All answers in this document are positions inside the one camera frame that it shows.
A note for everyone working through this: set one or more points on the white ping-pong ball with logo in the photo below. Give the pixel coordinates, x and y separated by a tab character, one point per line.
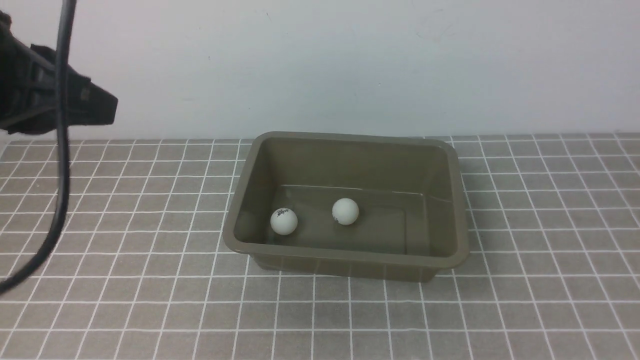
284	221

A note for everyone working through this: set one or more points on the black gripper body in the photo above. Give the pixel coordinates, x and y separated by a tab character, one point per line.
27	83

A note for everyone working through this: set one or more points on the grey checked tablecloth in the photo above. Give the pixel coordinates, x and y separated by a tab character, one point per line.
142	273

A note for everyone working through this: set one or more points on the olive plastic storage bin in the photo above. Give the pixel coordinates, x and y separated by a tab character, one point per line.
385	208

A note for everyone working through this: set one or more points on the plain white ping-pong ball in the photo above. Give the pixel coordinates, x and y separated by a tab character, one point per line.
345	211

